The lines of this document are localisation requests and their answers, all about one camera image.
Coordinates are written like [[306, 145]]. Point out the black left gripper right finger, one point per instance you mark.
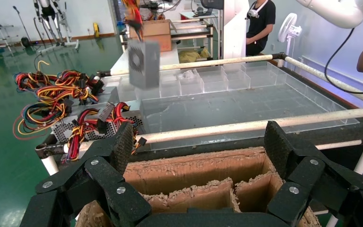
[[306, 175]]

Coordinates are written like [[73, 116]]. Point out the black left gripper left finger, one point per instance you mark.
[[103, 178]]

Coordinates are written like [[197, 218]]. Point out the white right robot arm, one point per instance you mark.
[[341, 11]]

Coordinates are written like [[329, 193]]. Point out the silver perforated power supply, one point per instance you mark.
[[64, 130]]

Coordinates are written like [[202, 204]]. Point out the worn brown cardboard divider box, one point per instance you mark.
[[197, 169]]

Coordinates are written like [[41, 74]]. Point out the clear acrylic divided tray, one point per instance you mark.
[[231, 103]]

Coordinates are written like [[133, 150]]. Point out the white standing fan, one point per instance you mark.
[[289, 29]]

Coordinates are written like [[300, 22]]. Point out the yellow floor sign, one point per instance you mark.
[[96, 29]]

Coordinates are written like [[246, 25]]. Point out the yellow crumpled cloth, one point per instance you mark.
[[189, 55]]

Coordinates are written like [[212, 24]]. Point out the brown cardboard box red print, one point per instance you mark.
[[156, 34]]

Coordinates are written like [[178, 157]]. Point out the black pole stand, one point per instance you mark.
[[25, 40]]

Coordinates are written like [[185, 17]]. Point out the person with headset around neck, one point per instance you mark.
[[261, 22]]

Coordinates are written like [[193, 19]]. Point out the white upright column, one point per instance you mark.
[[234, 28]]

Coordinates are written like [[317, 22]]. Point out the robot legs on white stand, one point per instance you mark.
[[54, 22]]

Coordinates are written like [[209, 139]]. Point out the white pipe shelf rack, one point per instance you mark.
[[194, 31]]

